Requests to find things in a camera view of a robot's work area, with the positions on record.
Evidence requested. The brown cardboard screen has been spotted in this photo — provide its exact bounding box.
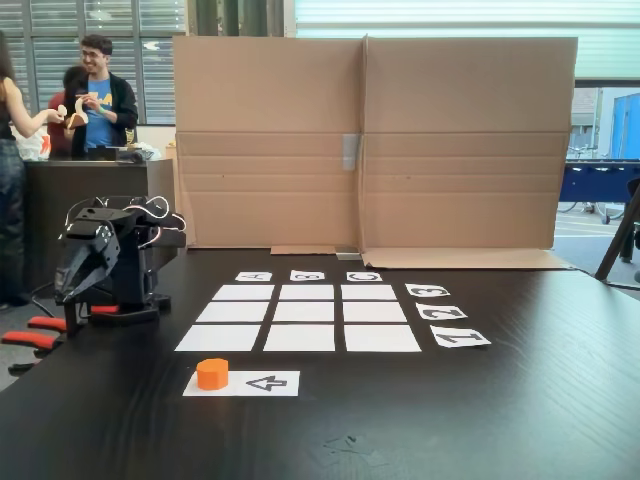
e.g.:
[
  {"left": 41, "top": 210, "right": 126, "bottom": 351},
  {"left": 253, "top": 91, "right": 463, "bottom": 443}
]
[{"left": 172, "top": 33, "right": 579, "bottom": 271}]

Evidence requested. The paper sheet number 3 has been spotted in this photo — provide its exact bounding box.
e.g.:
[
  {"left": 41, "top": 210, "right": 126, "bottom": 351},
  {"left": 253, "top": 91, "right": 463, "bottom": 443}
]
[{"left": 404, "top": 283, "right": 451, "bottom": 298}]

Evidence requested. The white red servo cable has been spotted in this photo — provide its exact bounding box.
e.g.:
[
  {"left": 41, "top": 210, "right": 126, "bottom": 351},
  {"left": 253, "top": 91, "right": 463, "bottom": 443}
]
[{"left": 92, "top": 195, "right": 186, "bottom": 249}]

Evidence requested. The white plastic bag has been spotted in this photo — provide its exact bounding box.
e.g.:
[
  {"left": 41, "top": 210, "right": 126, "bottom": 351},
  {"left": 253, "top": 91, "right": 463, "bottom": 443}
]
[{"left": 10, "top": 124, "right": 54, "bottom": 162}]

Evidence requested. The blue container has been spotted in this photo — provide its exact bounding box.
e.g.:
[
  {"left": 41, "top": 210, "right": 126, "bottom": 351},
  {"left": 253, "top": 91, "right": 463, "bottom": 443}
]
[{"left": 612, "top": 92, "right": 640, "bottom": 160}]

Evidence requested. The person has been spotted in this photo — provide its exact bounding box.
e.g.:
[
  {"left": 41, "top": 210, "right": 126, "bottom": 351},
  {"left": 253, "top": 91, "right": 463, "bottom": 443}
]
[
  {"left": 0, "top": 29, "right": 69, "bottom": 310},
  {"left": 69, "top": 33, "right": 140, "bottom": 161},
  {"left": 47, "top": 65, "right": 90, "bottom": 157}
]

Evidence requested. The white arrow paper sheet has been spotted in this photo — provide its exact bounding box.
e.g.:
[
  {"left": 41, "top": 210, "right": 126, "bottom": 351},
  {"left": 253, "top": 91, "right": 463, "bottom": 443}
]
[{"left": 182, "top": 370, "right": 301, "bottom": 398}]

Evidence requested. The white paper grid square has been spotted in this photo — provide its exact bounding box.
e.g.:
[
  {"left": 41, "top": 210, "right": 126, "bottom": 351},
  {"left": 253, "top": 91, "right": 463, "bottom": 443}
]
[
  {"left": 343, "top": 324, "right": 423, "bottom": 353},
  {"left": 342, "top": 301, "right": 408, "bottom": 323},
  {"left": 278, "top": 284, "right": 335, "bottom": 301},
  {"left": 211, "top": 284, "right": 276, "bottom": 302},
  {"left": 262, "top": 324, "right": 336, "bottom": 353},
  {"left": 272, "top": 301, "right": 335, "bottom": 323},
  {"left": 195, "top": 301, "right": 270, "bottom": 323},
  {"left": 173, "top": 324, "right": 262, "bottom": 353},
  {"left": 341, "top": 284, "right": 399, "bottom": 301}
]

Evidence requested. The dark wooden counter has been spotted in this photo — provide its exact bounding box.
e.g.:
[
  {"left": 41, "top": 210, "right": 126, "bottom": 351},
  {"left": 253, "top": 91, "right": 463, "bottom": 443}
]
[{"left": 22, "top": 159, "right": 177, "bottom": 296}]

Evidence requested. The red handled spring clamp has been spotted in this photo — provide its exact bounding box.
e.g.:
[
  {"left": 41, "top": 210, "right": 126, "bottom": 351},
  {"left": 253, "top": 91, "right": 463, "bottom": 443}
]
[{"left": 0, "top": 315, "right": 69, "bottom": 357}]

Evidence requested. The paper sheet number 1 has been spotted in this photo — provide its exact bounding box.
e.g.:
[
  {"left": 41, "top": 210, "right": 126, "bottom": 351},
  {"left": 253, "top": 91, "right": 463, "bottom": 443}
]
[{"left": 429, "top": 325, "right": 493, "bottom": 350}]

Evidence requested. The black stand leg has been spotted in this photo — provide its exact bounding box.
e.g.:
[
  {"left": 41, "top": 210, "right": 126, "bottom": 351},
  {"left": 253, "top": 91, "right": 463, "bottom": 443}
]
[{"left": 593, "top": 177, "right": 640, "bottom": 282}]

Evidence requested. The round orange token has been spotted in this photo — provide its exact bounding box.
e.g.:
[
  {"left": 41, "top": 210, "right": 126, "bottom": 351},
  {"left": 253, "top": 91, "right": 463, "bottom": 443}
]
[{"left": 196, "top": 357, "right": 230, "bottom": 390}]

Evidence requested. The paper sheet number 2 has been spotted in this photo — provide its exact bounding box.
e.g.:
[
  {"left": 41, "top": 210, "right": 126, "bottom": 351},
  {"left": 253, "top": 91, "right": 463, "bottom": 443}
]
[{"left": 415, "top": 301, "right": 469, "bottom": 321}]

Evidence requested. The black power cable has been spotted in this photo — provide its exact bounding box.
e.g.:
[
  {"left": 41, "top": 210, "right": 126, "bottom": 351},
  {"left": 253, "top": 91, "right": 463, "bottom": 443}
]
[{"left": 29, "top": 284, "right": 61, "bottom": 319}]

